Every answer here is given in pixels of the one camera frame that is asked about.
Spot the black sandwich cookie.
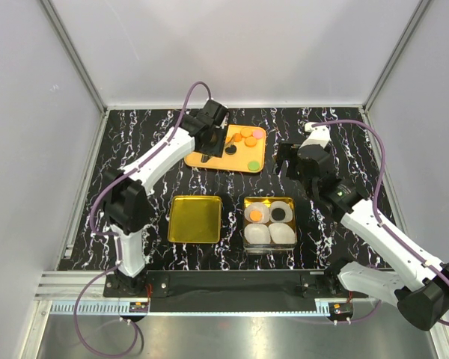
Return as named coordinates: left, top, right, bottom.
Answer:
left=225, top=145, right=236, bottom=155
left=271, top=207, right=287, bottom=222

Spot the yellow dotted cookie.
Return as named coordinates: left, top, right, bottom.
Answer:
left=245, top=136, right=257, bottom=147
left=240, top=127, right=252, bottom=138

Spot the gold tin lid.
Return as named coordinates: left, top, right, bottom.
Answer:
left=168, top=195, right=222, bottom=245

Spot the gold cookie tin box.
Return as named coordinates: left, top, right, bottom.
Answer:
left=242, top=197, right=297, bottom=254

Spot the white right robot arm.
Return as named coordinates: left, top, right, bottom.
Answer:
left=275, top=122, right=449, bottom=331

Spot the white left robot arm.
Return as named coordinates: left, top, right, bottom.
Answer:
left=100, top=99, right=229, bottom=296

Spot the orange swirl cookie centre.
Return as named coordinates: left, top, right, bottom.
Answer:
left=233, top=133, right=242, bottom=142

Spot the yellow dotted cookie top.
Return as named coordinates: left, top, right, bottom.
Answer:
left=240, top=127, right=252, bottom=138

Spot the yellow plastic tray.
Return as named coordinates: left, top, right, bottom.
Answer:
left=184, top=124, right=266, bottom=173

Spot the pink round cookie right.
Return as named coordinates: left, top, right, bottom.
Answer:
left=253, top=129, right=264, bottom=139

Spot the white paper cup rear-right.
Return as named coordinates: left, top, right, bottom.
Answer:
left=269, top=200, right=293, bottom=223

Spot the green embossed round cookie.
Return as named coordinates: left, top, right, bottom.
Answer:
left=247, top=161, right=260, bottom=172

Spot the white paper cup rear-left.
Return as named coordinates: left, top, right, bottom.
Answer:
left=244, top=202, right=270, bottom=224

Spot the white paper cup front-right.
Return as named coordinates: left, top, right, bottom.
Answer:
left=269, top=223, right=296, bottom=245

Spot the white paper cup front-left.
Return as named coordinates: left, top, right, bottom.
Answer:
left=244, top=224, right=271, bottom=245

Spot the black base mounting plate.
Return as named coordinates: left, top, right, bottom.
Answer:
left=103, top=270, right=349, bottom=314

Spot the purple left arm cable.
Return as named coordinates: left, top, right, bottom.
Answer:
left=73, top=81, right=213, bottom=356

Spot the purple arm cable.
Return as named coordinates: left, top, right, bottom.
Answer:
left=73, top=81, right=213, bottom=356
left=295, top=119, right=449, bottom=325

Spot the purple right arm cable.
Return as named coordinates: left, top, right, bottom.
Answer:
left=295, top=119, right=449, bottom=325

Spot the aluminium frame rail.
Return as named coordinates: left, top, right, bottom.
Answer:
left=34, top=271, right=149, bottom=316

